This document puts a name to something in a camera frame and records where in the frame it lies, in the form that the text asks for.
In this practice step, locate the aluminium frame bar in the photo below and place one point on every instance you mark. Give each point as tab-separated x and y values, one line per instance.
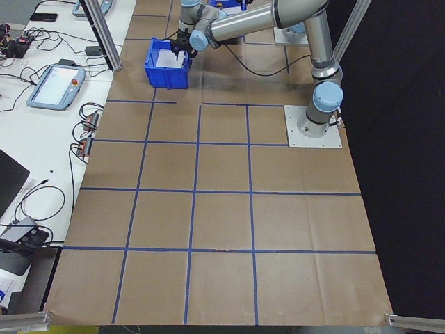
351	29

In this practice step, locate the black desk device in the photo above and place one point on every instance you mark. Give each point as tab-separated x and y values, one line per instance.
34	237

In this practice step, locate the white side desk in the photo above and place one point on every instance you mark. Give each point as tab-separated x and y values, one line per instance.
52	156

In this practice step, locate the small blue plastic parts bin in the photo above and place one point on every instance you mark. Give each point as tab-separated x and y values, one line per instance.
167	74

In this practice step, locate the small black box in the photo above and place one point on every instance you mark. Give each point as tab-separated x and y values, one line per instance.
67	62

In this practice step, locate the large blue plastic parts bin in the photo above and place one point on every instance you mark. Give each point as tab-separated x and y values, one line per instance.
227	3

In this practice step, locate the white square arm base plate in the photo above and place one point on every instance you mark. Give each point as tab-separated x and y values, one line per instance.
281	36
295	139

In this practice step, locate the white foam bin liner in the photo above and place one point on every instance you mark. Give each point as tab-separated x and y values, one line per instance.
163	59

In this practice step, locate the aluminium profile post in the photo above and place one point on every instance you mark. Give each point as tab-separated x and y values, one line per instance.
104	38

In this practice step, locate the black smartphone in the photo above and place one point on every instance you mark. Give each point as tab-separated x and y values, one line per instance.
43	16

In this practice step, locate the grey usb hub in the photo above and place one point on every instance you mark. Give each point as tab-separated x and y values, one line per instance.
17	229

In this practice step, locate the orange black usb adapter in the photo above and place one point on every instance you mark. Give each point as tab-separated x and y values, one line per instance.
91	120
85	146

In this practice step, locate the black laptop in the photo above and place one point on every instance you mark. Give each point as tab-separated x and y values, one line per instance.
10	181

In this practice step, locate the black power adapter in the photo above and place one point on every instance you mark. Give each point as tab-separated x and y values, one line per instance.
93	51

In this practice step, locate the grey blue teach pendant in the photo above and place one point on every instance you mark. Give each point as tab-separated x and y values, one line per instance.
55	87
88	8

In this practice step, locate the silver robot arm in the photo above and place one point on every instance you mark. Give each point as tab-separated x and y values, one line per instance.
243	24

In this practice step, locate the aluminium profile rail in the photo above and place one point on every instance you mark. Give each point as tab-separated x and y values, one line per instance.
24	318
417	321

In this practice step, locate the black frame cover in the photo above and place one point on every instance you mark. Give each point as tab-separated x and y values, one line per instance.
400	156

